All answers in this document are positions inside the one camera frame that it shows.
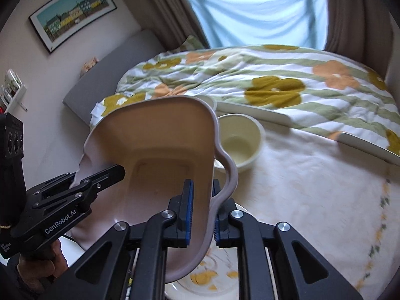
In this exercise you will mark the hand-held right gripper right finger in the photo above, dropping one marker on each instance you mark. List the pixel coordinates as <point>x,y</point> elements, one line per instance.
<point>216,225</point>

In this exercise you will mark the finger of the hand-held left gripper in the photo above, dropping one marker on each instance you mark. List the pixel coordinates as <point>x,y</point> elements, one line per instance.
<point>104,175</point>

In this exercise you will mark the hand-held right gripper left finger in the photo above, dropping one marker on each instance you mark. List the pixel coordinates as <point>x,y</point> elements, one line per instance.
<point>187,212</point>

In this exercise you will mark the small white duck plate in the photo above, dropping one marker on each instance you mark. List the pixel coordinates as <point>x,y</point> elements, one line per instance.
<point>203,281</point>

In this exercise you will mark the pink scalloped bowl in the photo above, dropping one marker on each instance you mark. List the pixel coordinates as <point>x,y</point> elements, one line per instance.
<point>150,137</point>

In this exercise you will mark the person's left hand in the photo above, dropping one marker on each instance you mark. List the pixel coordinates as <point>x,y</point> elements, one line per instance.
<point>56,257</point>

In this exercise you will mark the cream bowl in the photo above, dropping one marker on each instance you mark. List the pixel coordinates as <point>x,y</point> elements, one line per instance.
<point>240,143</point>

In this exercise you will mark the grey headboard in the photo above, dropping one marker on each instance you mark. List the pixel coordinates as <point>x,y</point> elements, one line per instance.
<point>109,68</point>

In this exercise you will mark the white bowl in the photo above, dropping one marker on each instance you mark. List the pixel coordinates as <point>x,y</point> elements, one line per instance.
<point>212,103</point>

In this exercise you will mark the white tray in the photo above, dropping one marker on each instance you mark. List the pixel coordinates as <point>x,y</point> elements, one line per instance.
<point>256,112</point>

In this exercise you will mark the floral pillow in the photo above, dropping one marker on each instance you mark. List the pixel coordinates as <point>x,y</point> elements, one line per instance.
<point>192,43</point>

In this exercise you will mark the floral blanket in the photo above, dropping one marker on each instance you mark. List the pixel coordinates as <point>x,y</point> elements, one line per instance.
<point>281,68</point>

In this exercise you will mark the brown curtain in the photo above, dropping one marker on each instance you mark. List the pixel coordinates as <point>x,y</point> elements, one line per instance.
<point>353,15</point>
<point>175,9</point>

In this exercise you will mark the light blue cloth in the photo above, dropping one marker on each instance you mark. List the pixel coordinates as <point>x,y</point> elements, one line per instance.
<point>256,12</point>

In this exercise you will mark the white wall shelf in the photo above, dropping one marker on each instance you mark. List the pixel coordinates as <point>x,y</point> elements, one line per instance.
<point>17,95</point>

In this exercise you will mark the wall poster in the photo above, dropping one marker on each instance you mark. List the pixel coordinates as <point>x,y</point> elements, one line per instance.
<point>72,12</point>

